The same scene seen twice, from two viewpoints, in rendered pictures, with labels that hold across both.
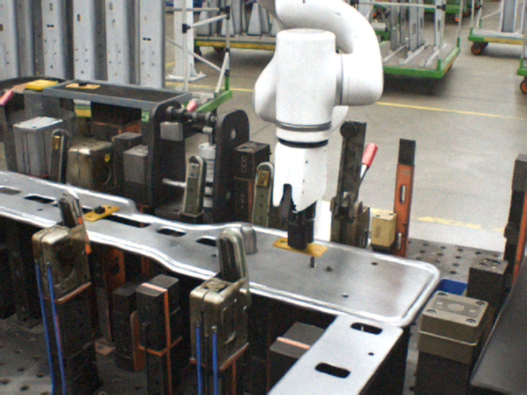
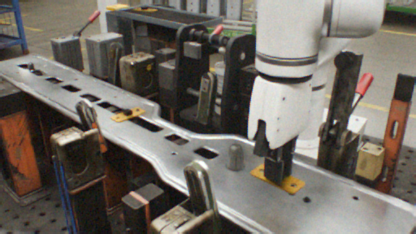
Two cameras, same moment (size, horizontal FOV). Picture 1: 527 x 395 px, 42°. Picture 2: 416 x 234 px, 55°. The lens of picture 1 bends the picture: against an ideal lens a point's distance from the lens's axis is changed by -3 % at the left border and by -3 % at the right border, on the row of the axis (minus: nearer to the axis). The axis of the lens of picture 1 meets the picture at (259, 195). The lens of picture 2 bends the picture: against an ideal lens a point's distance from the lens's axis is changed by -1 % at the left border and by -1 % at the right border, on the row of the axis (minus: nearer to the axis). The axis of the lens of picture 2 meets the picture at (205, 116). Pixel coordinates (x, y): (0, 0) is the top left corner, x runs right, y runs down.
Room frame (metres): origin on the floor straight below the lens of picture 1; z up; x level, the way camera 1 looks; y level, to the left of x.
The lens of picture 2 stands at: (0.49, -0.09, 1.42)
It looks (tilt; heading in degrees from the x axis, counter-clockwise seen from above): 26 degrees down; 15
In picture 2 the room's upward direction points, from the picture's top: 1 degrees counter-clockwise
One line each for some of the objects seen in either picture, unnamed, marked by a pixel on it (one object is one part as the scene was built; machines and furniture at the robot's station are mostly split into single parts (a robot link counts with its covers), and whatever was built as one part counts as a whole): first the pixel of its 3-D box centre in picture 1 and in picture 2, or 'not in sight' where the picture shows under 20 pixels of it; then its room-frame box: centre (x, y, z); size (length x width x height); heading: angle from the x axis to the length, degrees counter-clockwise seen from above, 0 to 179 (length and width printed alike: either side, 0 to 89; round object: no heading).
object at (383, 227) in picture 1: (377, 306); (356, 229); (1.14, -0.22, 0.88); 0.04 x 0.04 x 0.36; 61
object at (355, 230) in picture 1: (346, 290); (329, 205); (1.22, -0.17, 0.88); 0.07 x 0.06 x 0.35; 151
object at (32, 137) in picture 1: (46, 202); (111, 97); (1.60, 0.53, 0.90); 0.13 x 0.10 x 0.41; 151
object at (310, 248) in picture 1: (300, 243); (277, 175); (1.03, -0.07, 1.06); 0.08 x 0.04 x 0.01; 61
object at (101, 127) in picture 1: (120, 182); (169, 84); (1.70, 0.36, 0.92); 0.10 x 0.08 x 0.45; 61
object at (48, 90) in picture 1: (115, 93); (165, 16); (1.70, 0.36, 1.16); 0.37 x 0.14 x 0.02; 61
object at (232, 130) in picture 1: (198, 216); (214, 119); (1.43, 0.13, 0.94); 0.18 x 0.13 x 0.49; 61
